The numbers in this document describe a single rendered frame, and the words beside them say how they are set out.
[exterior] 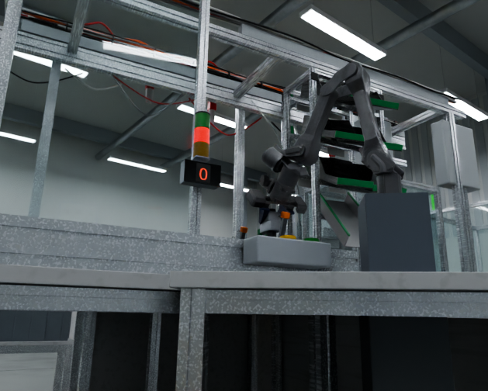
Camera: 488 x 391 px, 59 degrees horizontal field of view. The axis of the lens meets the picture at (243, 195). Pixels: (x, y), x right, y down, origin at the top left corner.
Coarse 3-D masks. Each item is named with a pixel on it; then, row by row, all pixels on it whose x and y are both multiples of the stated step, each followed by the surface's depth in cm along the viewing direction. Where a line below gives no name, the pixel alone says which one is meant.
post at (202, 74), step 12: (204, 0) 154; (204, 12) 152; (204, 24) 152; (204, 36) 151; (204, 48) 149; (204, 60) 148; (204, 72) 146; (204, 84) 145; (204, 96) 144; (204, 108) 143; (192, 192) 134; (192, 204) 133; (192, 216) 132; (192, 228) 131
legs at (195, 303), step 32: (192, 320) 76; (384, 320) 90; (416, 320) 89; (192, 352) 74; (384, 352) 88; (416, 352) 88; (448, 352) 87; (192, 384) 73; (384, 384) 87; (416, 384) 86; (448, 384) 85
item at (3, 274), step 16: (0, 272) 71; (16, 272) 72; (32, 272) 73; (48, 272) 74; (64, 272) 75; (80, 272) 77; (96, 272) 78; (112, 272) 79; (128, 272) 81; (96, 288) 82; (112, 288) 81; (128, 288) 80; (144, 288) 81; (160, 288) 83
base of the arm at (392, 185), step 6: (384, 174) 103; (390, 174) 103; (396, 174) 103; (378, 180) 105; (384, 180) 103; (390, 180) 103; (396, 180) 103; (378, 186) 105; (384, 186) 103; (390, 186) 102; (396, 186) 102; (378, 192) 105; (384, 192) 103; (390, 192) 102; (396, 192) 102
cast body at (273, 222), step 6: (270, 210) 129; (270, 216) 127; (276, 216) 128; (264, 222) 129; (270, 222) 125; (276, 222) 126; (264, 228) 128; (270, 228) 125; (276, 228) 126; (264, 234) 132
